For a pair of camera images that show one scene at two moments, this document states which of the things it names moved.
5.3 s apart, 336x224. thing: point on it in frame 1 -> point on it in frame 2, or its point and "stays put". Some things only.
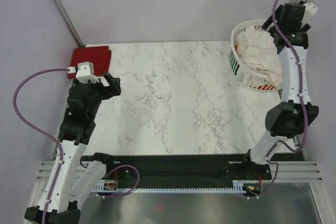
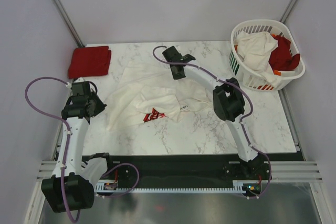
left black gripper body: [106, 92] -> [94, 99]
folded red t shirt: [100, 56] stays put
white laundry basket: [249, 77] stays put
